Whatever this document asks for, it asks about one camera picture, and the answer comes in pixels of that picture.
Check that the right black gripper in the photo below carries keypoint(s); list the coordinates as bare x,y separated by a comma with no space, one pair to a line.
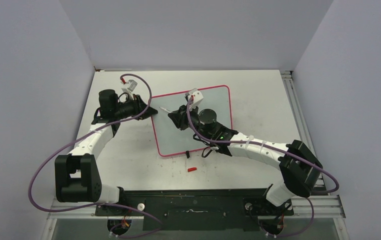
180,117

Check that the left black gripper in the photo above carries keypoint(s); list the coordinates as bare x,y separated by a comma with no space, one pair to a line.
138,104

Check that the white whiteboard marker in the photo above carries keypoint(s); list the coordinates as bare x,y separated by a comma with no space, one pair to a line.
165,110

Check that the red marker cap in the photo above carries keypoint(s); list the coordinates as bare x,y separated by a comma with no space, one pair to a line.
191,169

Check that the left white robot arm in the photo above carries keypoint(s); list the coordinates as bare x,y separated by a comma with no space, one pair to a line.
77,178

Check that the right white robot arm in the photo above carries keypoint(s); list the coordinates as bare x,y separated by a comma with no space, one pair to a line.
298,166

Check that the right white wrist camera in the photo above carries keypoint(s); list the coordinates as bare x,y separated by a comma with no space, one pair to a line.
195,97

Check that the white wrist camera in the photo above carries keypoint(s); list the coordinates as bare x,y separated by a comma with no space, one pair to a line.
195,97
128,87

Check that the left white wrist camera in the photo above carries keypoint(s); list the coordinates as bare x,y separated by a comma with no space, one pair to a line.
128,87

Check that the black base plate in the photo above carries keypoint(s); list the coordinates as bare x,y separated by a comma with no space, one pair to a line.
205,210

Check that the aluminium rail frame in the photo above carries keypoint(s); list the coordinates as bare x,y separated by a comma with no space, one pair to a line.
262,103

